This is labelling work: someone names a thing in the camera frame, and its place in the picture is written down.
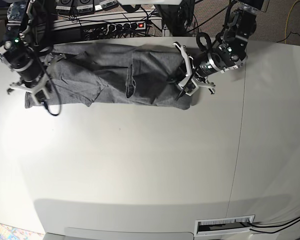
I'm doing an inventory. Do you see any grey table leg column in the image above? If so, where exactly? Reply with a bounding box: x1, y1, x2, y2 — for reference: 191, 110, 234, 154
155, 4, 171, 37

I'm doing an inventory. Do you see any white cable grommet tray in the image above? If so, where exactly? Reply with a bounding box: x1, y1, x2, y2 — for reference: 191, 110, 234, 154
194, 215, 255, 237

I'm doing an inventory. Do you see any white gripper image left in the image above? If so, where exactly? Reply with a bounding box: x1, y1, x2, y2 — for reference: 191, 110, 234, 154
6, 52, 65, 105

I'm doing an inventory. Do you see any yellow cable on carpet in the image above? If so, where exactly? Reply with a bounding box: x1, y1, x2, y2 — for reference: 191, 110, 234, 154
283, 0, 300, 43

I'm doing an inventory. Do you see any black power strip red switch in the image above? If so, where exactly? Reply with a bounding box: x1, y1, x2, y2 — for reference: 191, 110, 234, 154
106, 21, 147, 33

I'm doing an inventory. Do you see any black camera cable image left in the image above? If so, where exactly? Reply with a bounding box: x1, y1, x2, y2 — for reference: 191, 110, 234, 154
25, 26, 62, 117

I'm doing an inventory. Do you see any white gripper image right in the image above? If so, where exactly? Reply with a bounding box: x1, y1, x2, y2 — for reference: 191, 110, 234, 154
166, 41, 216, 97

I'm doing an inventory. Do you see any grey T-shirt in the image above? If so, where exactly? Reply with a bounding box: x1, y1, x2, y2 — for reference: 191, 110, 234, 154
24, 41, 203, 112

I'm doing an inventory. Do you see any black cable pair on table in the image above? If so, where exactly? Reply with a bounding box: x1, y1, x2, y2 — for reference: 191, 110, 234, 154
248, 212, 300, 234

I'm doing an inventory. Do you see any black camera cable image right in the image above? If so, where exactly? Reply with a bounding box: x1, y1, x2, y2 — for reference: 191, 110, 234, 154
175, 69, 199, 101

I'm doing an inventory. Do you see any black camera cable image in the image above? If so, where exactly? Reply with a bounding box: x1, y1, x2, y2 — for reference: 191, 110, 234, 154
175, 69, 199, 101
25, 26, 62, 117

